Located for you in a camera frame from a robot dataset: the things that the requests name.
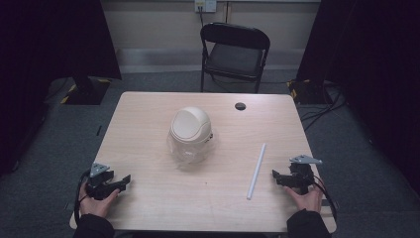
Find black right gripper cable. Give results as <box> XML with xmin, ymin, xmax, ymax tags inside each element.
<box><xmin>311</xmin><ymin>174</ymin><xmax>339</xmax><ymax>223</ymax></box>

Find black floor cables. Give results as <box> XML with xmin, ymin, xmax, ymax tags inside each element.
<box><xmin>297</xmin><ymin>81</ymin><xmax>349</xmax><ymax>132</ymax></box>

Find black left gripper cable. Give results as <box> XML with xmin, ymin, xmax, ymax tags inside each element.
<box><xmin>73</xmin><ymin>168</ymin><xmax>92</xmax><ymax>229</ymax></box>

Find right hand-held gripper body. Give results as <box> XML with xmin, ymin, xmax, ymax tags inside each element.
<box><xmin>286</xmin><ymin>154</ymin><xmax>324</xmax><ymax>196</ymax></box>

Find black plugged power cable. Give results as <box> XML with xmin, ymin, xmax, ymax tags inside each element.
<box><xmin>196</xmin><ymin>5</ymin><xmax>206</xmax><ymax>28</ymax></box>

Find dark curtain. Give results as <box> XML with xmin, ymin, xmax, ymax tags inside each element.
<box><xmin>0</xmin><ymin>0</ymin><xmax>123</xmax><ymax>178</ymax></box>
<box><xmin>295</xmin><ymin>0</ymin><xmax>420</xmax><ymax>196</ymax></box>

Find black folding chair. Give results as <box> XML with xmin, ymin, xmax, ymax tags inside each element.
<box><xmin>199</xmin><ymin>22</ymin><xmax>271</xmax><ymax>94</ymax></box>

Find white plastic tube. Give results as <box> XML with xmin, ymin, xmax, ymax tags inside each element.
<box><xmin>246</xmin><ymin>142</ymin><xmax>267</xmax><ymax>201</ymax></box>

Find person's right hand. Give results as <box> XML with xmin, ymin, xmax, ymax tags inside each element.
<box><xmin>283</xmin><ymin>183</ymin><xmax>325</xmax><ymax>214</ymax></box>

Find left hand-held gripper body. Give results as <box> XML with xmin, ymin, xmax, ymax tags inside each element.
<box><xmin>85</xmin><ymin>161</ymin><xmax>116</xmax><ymax>201</ymax></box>

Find white wall outlet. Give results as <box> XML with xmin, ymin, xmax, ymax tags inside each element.
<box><xmin>193</xmin><ymin>0</ymin><xmax>218</xmax><ymax>14</ymax></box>

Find person's left hand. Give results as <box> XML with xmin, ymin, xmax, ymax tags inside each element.
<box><xmin>78</xmin><ymin>182</ymin><xmax>121</xmax><ymax>219</ymax></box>

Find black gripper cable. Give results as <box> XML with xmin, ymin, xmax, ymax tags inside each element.
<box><xmin>311</xmin><ymin>174</ymin><xmax>339</xmax><ymax>223</ymax></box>
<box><xmin>73</xmin><ymin>168</ymin><xmax>92</xmax><ymax>229</ymax></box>

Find white swing-lid trash can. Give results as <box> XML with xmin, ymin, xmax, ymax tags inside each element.
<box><xmin>166</xmin><ymin>105</ymin><xmax>215</xmax><ymax>166</ymax></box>

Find black stand base striped tape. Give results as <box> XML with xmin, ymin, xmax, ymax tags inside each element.
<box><xmin>285</xmin><ymin>78</ymin><xmax>328</xmax><ymax>106</ymax></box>
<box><xmin>59</xmin><ymin>72</ymin><xmax>112</xmax><ymax>106</ymax></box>

